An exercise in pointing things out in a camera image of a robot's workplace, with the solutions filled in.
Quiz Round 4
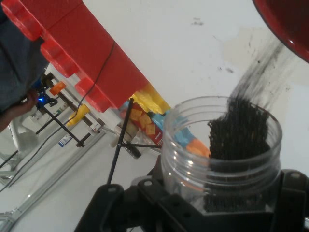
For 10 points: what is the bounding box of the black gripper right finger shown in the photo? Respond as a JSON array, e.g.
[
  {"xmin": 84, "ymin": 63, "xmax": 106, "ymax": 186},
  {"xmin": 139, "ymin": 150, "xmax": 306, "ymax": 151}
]
[{"xmin": 271, "ymin": 169, "xmax": 309, "ymax": 232}]

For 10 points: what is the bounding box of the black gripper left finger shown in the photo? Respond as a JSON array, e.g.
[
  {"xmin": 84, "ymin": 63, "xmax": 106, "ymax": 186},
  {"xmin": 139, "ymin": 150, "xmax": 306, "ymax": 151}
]
[{"xmin": 73, "ymin": 154, "xmax": 208, "ymax": 232}]

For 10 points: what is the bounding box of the clear plastic jar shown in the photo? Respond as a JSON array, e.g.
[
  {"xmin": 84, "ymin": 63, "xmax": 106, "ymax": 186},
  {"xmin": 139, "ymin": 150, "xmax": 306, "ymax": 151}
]
[{"xmin": 160, "ymin": 96, "xmax": 283, "ymax": 214}]

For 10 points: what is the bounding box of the small black seed portion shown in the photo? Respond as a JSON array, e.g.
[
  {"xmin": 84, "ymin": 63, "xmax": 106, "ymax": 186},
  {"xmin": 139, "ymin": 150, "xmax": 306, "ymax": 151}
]
[{"xmin": 202, "ymin": 40, "xmax": 290, "ymax": 213}]

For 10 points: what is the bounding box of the person's bare forearm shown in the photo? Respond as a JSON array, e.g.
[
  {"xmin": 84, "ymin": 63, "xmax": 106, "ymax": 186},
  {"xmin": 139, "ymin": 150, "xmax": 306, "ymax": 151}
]
[{"xmin": 0, "ymin": 106, "xmax": 28, "ymax": 132}]

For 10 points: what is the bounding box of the person's bare hand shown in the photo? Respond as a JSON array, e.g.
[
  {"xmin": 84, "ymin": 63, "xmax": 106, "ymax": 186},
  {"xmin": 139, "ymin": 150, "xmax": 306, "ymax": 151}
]
[{"xmin": 23, "ymin": 95, "xmax": 38, "ymax": 113}]

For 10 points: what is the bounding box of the black tripod stand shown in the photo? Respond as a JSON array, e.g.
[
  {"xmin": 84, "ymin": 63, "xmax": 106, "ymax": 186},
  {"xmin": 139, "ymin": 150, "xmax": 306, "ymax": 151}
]
[{"xmin": 107, "ymin": 98, "xmax": 165, "ymax": 184}]

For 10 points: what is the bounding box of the red cracker box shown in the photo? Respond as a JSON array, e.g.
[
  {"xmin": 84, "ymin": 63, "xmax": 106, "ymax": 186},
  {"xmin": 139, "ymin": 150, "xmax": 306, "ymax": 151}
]
[{"xmin": 124, "ymin": 101, "xmax": 167, "ymax": 149}]

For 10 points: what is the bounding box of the blue building block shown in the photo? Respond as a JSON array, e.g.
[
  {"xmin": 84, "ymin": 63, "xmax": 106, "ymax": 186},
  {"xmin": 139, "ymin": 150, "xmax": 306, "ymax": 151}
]
[{"xmin": 149, "ymin": 112, "xmax": 197, "ymax": 148}]

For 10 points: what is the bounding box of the orange building block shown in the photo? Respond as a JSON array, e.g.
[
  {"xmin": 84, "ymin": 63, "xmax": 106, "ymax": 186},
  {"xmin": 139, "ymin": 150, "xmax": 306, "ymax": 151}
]
[{"xmin": 185, "ymin": 139, "xmax": 211, "ymax": 158}]

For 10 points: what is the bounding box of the yellow building block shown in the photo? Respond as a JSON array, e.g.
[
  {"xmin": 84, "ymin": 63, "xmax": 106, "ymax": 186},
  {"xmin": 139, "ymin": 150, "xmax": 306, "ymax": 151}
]
[{"xmin": 130, "ymin": 84, "xmax": 171, "ymax": 115}]

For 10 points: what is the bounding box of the white plastic object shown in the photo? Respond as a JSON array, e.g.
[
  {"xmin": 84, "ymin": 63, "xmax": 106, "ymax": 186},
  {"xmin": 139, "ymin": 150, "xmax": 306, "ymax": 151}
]
[{"xmin": 9, "ymin": 106, "xmax": 39, "ymax": 158}]

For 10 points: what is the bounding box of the black device blue light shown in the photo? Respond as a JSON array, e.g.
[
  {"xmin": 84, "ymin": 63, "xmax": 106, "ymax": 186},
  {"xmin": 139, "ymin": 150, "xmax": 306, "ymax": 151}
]
[{"xmin": 36, "ymin": 90, "xmax": 57, "ymax": 107}]

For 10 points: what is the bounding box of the red building block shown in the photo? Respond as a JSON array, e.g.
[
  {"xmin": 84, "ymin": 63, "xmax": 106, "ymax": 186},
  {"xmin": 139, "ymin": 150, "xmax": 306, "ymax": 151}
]
[{"xmin": 1, "ymin": 0, "xmax": 149, "ymax": 114}]

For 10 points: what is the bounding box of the red bowl black rim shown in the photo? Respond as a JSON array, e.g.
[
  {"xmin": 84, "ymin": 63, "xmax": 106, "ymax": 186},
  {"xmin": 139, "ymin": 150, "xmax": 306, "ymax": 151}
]
[{"xmin": 252, "ymin": 0, "xmax": 309, "ymax": 63}]

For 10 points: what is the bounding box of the person in jeans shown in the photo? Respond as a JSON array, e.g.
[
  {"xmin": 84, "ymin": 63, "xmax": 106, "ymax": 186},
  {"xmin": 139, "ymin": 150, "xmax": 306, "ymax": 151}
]
[{"xmin": 0, "ymin": 4, "xmax": 50, "ymax": 114}]

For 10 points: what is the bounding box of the yellow cylindrical handle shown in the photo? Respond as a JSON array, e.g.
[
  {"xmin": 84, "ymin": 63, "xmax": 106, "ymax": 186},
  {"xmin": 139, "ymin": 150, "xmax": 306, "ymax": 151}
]
[{"xmin": 66, "ymin": 104, "xmax": 90, "ymax": 127}]

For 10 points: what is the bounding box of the orange small handle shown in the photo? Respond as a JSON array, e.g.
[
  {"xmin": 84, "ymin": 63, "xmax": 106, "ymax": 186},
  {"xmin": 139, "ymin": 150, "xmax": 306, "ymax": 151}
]
[{"xmin": 49, "ymin": 81, "xmax": 66, "ymax": 95}]

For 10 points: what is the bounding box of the thin black wire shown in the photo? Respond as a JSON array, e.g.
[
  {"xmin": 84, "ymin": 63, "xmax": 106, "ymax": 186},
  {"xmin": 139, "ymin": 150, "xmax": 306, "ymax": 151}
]
[{"xmin": 0, "ymin": 41, "xmax": 116, "ymax": 193}]

